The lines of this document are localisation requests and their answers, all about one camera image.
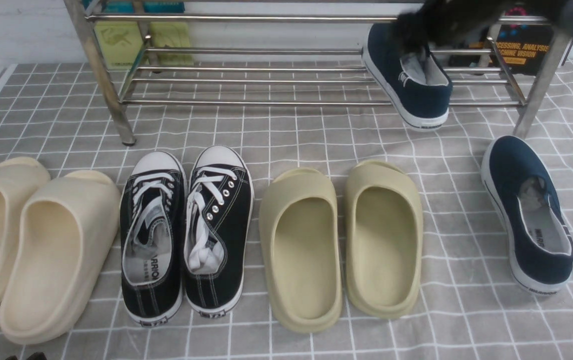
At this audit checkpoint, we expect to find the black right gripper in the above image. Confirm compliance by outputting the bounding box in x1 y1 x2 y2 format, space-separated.
391 0 532 53

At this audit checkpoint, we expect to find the navy canvas sneaker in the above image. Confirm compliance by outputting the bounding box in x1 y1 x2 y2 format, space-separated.
361 22 453 132
480 135 573 296

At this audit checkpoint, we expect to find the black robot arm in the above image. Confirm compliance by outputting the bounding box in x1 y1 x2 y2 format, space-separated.
389 0 573 52

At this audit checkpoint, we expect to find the steel shoe rack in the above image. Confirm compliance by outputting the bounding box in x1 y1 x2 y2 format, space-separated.
64 0 573 146

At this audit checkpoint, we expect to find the black orange book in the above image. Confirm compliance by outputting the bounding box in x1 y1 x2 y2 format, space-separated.
494 23 556 76

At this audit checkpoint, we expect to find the olive right foam slipper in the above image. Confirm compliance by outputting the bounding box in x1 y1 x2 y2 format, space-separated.
344 159 424 319

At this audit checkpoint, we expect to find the olive foam slipper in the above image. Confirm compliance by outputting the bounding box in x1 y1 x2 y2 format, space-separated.
344 159 424 319
258 167 343 333

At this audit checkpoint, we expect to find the grey grid tablecloth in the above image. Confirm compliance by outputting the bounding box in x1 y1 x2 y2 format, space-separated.
0 60 573 360

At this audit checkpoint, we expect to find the olive left foam slipper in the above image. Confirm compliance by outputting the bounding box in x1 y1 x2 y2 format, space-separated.
258 167 343 333

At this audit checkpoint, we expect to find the black right canvas sneaker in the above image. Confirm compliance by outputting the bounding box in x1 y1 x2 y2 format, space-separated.
183 145 255 319

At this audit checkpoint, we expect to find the black canvas sneaker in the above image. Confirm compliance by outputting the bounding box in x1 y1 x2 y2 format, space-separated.
183 145 255 319
120 151 188 328

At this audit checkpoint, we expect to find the green teal box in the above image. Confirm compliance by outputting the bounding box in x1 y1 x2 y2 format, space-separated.
94 0 192 70

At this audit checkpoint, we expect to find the black left canvas sneaker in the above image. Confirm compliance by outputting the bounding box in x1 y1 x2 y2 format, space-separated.
120 151 188 328

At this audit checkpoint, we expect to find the cream right foam slipper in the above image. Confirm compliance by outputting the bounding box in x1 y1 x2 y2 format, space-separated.
0 170 121 346

